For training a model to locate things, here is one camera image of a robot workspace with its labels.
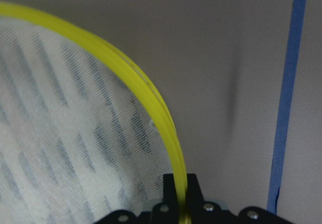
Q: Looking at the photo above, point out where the yellow steamer basket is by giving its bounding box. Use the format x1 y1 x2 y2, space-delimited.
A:
1 2 187 223

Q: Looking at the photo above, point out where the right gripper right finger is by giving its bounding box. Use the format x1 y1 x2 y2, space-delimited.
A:
186 174 204 223

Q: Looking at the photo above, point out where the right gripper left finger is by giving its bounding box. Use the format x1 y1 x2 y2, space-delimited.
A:
150 174 179 224

